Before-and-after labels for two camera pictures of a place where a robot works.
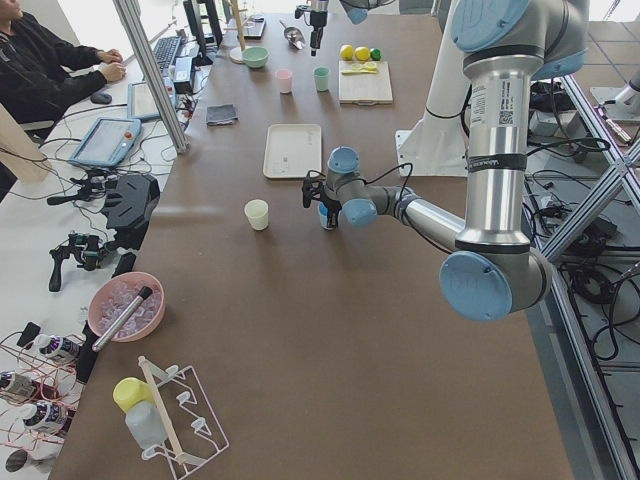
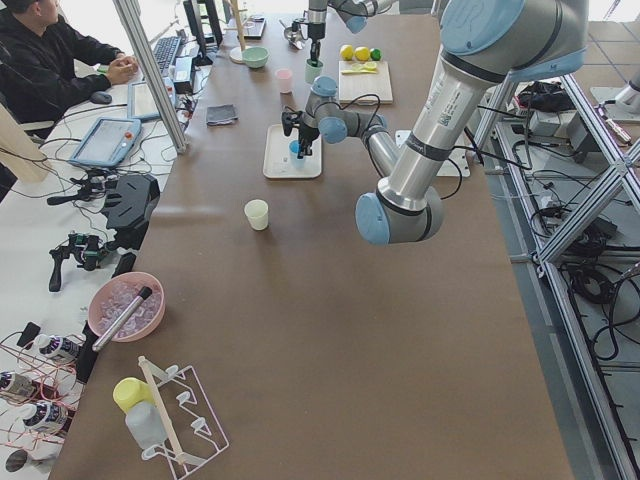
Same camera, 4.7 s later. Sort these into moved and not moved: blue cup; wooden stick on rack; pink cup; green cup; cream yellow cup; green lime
Moved: green cup; blue cup
Not moved: cream yellow cup; green lime; pink cup; wooden stick on rack
